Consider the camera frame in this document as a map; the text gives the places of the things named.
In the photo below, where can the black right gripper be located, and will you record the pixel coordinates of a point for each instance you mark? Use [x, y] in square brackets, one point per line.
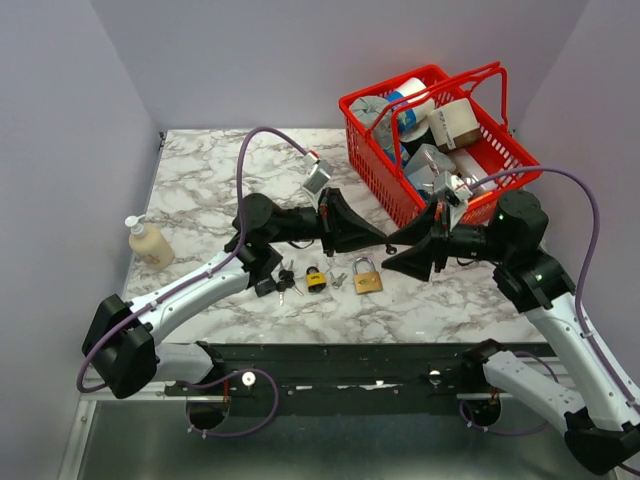
[418, 262]

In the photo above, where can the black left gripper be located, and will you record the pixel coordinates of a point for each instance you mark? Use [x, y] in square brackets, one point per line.
[341, 230]

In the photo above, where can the small silver key pair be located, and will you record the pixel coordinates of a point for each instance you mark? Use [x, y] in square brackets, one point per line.
[337, 280]

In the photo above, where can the brass padlock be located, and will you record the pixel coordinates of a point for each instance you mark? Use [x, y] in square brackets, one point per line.
[366, 276]

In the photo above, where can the yellow black padlock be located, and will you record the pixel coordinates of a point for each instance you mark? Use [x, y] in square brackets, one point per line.
[315, 280]

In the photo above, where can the black key bunch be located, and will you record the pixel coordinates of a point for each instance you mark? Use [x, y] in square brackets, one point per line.
[286, 281]

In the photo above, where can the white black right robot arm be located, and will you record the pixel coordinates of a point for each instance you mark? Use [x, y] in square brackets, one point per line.
[599, 417]

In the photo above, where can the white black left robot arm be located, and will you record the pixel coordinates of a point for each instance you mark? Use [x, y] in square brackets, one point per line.
[126, 343]

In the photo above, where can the clear plastic box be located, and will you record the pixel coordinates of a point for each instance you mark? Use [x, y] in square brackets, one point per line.
[425, 165]

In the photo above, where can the red plastic shopping basket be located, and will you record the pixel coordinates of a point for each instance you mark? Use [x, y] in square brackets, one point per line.
[496, 162]

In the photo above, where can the cream brown foam block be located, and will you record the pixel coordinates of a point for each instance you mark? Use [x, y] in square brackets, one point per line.
[454, 126]

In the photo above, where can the grey wrapped roll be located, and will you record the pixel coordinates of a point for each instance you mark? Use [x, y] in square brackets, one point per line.
[366, 110]

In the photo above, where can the blue white paper cup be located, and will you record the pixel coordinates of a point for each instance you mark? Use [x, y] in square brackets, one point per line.
[413, 122]

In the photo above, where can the cream soap pump bottle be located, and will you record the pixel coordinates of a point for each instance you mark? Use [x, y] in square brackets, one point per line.
[148, 243]

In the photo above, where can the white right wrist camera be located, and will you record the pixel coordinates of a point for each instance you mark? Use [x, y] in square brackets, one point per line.
[455, 192]

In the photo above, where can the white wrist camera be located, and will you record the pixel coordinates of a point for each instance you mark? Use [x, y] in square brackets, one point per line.
[455, 192]
[319, 173]

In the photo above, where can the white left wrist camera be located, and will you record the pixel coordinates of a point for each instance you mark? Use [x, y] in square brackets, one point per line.
[319, 173]

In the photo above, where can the black and aluminium base rail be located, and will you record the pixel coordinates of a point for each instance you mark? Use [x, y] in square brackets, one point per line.
[339, 379]

